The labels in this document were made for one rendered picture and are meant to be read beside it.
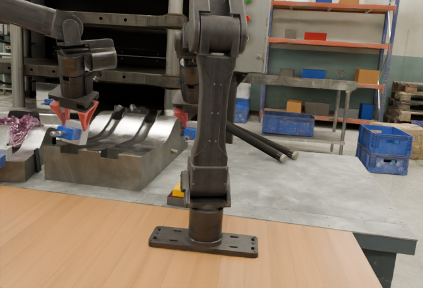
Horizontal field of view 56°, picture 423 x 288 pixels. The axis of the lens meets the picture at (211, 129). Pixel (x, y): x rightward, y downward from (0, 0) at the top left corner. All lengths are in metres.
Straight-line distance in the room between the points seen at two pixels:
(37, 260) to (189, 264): 0.25
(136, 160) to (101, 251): 0.31
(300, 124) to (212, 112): 4.10
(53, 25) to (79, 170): 0.36
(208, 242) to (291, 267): 0.15
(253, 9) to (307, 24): 5.89
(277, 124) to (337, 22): 3.38
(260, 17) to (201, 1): 1.09
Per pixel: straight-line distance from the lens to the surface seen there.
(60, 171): 1.09
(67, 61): 0.95
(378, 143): 4.53
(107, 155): 1.07
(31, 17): 0.94
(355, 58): 7.71
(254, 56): 1.77
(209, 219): 0.72
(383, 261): 1.01
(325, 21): 7.67
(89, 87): 1.00
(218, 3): 0.75
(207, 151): 0.70
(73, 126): 1.06
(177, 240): 0.76
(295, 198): 1.05
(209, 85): 0.68
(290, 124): 4.75
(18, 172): 1.11
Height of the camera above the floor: 1.15
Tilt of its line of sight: 11 degrees down
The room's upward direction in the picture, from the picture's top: 4 degrees clockwise
